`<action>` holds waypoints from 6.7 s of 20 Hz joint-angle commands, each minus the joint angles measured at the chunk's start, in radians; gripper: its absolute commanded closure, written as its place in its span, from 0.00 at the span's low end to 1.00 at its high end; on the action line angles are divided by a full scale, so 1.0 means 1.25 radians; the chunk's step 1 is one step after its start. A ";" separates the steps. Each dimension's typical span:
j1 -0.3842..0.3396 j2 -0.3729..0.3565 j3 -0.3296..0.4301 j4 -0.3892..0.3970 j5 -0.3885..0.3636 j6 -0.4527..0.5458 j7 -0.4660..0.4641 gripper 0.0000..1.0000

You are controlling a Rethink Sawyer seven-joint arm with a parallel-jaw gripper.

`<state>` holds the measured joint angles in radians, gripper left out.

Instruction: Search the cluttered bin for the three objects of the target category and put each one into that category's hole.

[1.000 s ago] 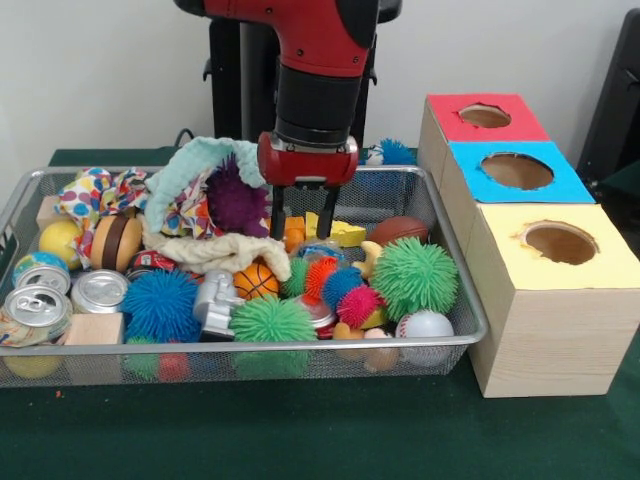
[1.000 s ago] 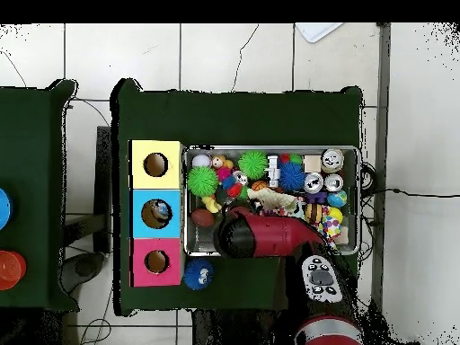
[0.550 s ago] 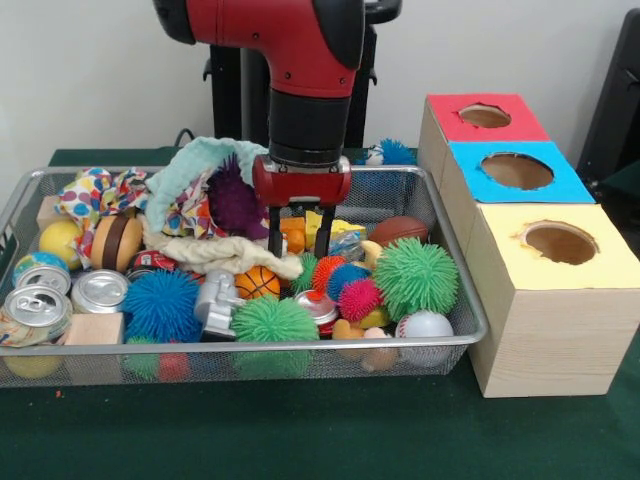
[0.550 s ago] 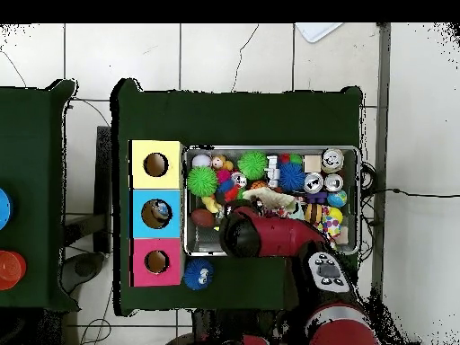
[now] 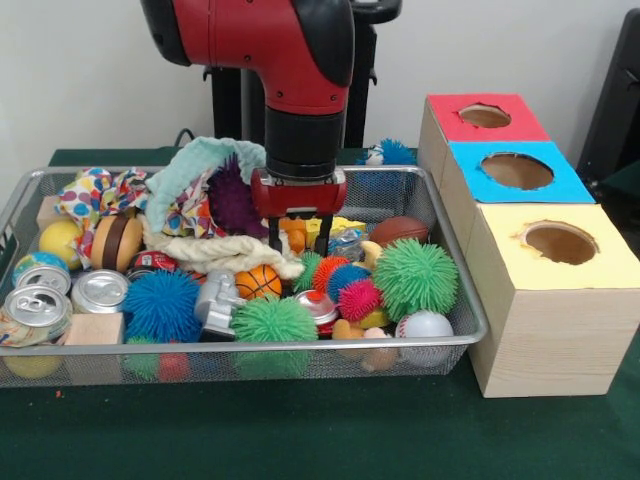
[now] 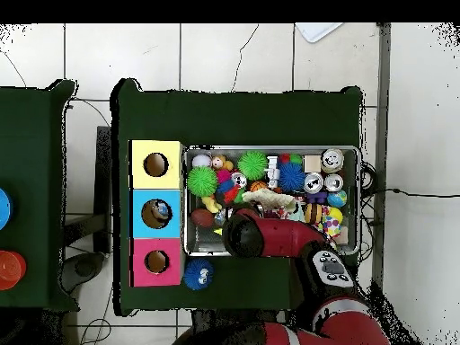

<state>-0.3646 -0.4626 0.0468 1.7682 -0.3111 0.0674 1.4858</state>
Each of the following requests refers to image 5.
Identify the mint green cloth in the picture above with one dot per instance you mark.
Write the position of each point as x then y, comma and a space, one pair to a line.
190, 160

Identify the black chair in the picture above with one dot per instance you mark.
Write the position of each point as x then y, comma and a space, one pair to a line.
620, 100

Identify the cream cloth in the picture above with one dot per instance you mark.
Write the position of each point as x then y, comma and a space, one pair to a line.
225, 250

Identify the white baseball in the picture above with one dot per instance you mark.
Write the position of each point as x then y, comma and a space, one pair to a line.
424, 325

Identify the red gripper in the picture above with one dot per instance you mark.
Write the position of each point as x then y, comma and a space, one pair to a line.
300, 200

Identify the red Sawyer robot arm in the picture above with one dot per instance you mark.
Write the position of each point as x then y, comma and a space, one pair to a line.
280, 45

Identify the silver mesh bin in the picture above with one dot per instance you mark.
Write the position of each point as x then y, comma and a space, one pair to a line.
200, 348

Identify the dark green tablecloth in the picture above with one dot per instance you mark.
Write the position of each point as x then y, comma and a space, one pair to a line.
300, 435

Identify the silver toy robot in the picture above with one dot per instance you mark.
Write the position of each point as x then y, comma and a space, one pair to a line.
215, 305

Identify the wooden cube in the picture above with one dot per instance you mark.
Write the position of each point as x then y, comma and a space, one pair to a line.
45, 212
95, 327

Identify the large green spiky ball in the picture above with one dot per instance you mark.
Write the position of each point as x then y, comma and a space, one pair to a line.
415, 277

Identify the wooden box with three holes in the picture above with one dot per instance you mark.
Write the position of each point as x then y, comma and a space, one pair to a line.
550, 340

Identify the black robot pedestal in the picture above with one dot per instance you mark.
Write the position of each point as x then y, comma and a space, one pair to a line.
230, 110

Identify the purple spiky ball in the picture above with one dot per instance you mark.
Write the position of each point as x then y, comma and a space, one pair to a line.
230, 200

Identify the crushed clear plastic bottle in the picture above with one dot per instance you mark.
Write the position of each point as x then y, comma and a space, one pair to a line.
347, 244

